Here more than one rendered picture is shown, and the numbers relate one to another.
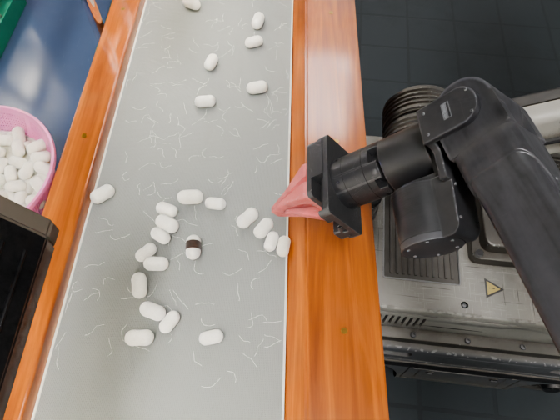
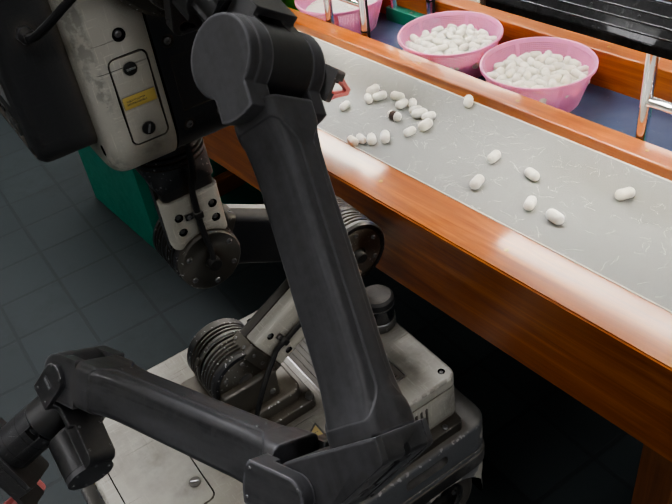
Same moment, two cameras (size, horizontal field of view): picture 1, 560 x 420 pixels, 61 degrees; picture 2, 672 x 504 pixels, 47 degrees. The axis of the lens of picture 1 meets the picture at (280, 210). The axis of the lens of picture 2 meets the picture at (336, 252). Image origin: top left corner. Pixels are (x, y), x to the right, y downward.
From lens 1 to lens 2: 171 cm
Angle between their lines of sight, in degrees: 78
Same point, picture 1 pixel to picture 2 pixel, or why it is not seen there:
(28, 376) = (393, 59)
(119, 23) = (626, 143)
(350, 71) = (427, 220)
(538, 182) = not seen: hidden behind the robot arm
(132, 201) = (453, 112)
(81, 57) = not seen: hidden behind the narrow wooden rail
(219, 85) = (506, 173)
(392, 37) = not seen: outside the picture
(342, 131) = (384, 187)
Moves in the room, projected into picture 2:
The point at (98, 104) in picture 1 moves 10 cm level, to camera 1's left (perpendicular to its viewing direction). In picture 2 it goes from (539, 111) to (568, 93)
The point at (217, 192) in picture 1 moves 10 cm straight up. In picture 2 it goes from (418, 139) to (415, 97)
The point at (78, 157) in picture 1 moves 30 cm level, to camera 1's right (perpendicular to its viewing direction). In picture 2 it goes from (501, 95) to (405, 153)
